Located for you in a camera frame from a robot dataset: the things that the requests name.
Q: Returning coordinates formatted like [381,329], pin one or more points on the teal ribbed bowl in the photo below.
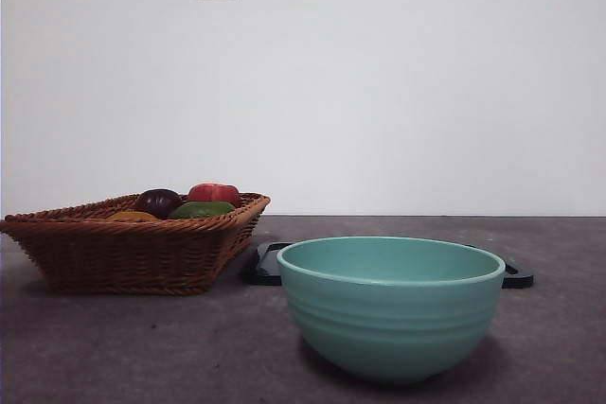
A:
[393,319]

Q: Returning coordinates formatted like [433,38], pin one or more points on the red round fruit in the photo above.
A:
[213,193]

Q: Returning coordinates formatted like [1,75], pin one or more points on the green oval fruit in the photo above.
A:
[201,211]

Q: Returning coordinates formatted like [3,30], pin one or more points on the dark rectangular tray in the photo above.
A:
[265,267]

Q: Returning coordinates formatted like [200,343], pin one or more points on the dark purple round fruit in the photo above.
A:
[158,201]

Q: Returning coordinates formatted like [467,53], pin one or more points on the brown wicker basket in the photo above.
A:
[118,257]

